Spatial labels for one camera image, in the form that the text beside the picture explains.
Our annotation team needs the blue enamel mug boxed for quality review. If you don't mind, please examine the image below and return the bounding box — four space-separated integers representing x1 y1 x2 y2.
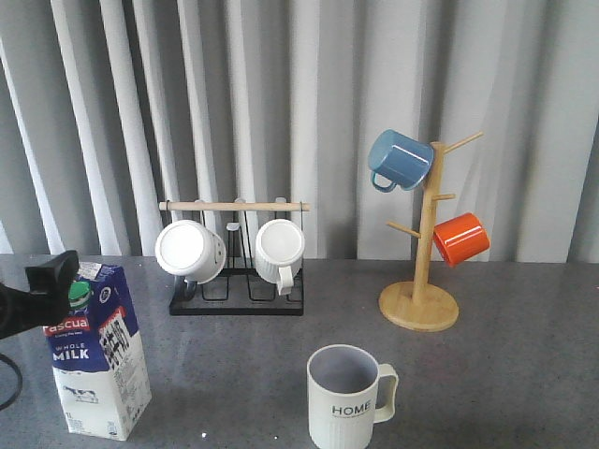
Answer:
368 129 434 193

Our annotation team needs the grey pleated curtain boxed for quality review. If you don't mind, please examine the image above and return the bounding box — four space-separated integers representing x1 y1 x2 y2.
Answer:
1 1 598 263

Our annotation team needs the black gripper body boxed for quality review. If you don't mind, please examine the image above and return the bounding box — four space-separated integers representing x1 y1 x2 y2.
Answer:
1 282 70 339

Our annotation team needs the black wire mug rack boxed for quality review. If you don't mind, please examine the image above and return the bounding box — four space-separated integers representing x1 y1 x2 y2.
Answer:
159 197 311 316

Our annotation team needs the cream HOME mug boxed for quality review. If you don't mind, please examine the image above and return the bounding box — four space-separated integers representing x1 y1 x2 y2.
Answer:
306 344 399 448

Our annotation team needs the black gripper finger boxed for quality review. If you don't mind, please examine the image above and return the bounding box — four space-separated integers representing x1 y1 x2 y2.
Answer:
25 250 79 299

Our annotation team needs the white mug left on rack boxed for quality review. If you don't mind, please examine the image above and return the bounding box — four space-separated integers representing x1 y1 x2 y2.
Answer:
154 220 226 300

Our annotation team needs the orange enamel mug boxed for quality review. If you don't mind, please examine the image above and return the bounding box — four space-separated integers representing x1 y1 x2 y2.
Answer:
433 212 490 267

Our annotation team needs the white ribbed mug on rack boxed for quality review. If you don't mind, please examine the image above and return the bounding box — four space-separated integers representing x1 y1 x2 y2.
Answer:
255 219 305 296

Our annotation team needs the wooden mug tree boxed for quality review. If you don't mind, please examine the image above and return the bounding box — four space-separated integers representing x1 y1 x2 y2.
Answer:
378 131 483 332

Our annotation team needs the blue white milk carton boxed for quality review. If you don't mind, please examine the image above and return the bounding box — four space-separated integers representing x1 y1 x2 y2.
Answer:
43 262 152 441

